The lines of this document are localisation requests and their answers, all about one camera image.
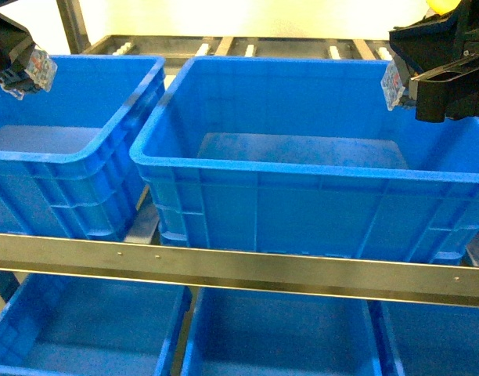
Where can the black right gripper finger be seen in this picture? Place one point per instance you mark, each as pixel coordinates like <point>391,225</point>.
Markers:
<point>444,45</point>
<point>450,91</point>

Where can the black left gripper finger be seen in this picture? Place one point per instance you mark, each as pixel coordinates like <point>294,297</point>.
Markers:
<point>16,45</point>

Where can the red mushroom push button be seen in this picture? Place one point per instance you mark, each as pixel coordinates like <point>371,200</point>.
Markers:
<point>30,73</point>

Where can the yellow mushroom push button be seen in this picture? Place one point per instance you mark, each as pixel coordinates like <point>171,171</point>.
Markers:
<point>395,82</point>

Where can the blue crate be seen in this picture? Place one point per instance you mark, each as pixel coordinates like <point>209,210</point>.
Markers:
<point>303,157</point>
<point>416,339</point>
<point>237,332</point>
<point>65,168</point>
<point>57,325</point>

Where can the blue crate lower right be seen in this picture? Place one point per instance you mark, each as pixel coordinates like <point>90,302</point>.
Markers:
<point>416,339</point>

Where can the blue crate lower left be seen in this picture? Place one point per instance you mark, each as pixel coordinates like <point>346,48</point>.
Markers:
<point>57,325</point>

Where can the blue crate lower centre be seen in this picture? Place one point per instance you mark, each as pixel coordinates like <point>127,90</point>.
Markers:
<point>237,332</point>

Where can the metal shelf rail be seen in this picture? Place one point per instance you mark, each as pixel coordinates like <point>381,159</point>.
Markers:
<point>295,274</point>

